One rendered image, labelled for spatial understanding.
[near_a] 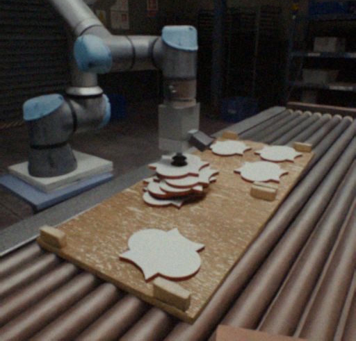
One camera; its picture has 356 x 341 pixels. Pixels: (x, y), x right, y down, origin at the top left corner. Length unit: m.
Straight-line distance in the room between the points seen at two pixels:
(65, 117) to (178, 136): 0.43
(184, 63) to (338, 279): 0.50
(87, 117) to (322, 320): 0.84
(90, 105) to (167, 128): 0.40
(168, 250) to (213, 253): 0.08
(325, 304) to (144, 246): 0.31
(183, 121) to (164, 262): 0.32
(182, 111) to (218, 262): 0.33
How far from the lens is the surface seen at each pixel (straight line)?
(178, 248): 0.60
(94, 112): 1.09
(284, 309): 0.55
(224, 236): 0.65
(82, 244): 0.65
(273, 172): 0.94
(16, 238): 0.75
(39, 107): 1.02
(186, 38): 0.72
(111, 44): 0.72
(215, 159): 1.04
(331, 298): 0.59
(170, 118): 0.74
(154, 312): 0.52
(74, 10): 0.81
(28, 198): 1.02
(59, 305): 0.57
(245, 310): 0.54
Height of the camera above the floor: 1.30
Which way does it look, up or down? 21 degrees down
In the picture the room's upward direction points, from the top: straight up
